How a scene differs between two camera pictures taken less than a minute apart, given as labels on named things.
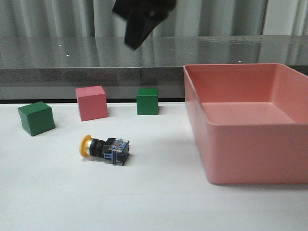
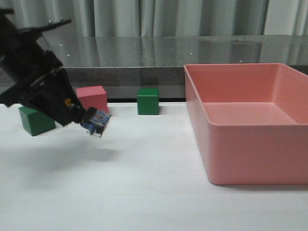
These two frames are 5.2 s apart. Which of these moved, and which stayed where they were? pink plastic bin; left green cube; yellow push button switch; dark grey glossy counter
Moved: yellow push button switch
Stayed: pink plastic bin; dark grey glossy counter; left green cube
